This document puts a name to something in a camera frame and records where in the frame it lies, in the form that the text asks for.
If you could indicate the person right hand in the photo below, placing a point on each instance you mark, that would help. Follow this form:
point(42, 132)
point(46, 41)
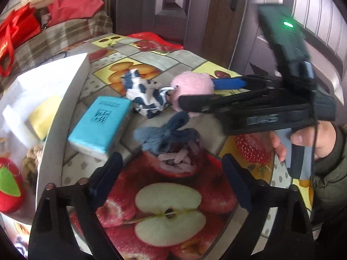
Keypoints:
point(323, 138)

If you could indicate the red strawberry plush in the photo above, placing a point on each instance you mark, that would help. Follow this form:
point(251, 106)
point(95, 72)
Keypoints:
point(12, 191)

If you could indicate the cow pattern cloth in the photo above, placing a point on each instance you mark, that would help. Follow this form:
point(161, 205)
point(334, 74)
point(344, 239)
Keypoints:
point(148, 96)

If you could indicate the pink fluffy plush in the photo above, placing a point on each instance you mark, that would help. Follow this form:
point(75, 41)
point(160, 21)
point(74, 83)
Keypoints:
point(190, 83)

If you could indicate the red tote bag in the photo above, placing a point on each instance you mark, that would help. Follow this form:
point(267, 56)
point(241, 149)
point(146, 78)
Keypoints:
point(19, 26)

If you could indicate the braided rope toy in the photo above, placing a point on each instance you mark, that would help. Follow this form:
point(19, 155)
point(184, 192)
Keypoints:
point(31, 162)

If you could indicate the blue grey plush toy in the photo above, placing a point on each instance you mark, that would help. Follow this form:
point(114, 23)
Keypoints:
point(174, 145)

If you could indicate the dark wooden door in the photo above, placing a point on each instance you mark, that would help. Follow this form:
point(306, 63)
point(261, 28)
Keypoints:
point(226, 32)

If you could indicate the pink-red nonwoven bag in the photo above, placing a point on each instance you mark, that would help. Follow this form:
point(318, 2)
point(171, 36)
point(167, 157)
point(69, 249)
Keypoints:
point(65, 10)

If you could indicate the blue tissue pack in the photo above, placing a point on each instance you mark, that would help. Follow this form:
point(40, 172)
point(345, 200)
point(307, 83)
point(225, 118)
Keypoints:
point(101, 127)

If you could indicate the plaid blanket covered furniture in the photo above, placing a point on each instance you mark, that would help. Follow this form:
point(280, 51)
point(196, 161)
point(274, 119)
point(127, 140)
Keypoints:
point(53, 40)

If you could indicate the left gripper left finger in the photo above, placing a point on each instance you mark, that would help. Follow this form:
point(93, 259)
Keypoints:
point(52, 236)

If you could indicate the white cardboard box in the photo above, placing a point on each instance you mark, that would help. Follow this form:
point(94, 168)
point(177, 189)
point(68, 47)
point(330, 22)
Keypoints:
point(65, 78)

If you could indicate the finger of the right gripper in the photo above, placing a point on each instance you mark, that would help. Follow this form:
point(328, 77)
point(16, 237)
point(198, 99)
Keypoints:
point(251, 102)
point(242, 82)

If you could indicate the white foam sheet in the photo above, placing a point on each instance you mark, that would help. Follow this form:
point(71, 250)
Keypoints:
point(16, 114)

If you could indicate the yellow green scrub sponge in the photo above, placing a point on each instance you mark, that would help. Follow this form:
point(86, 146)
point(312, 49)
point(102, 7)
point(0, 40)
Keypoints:
point(42, 117)

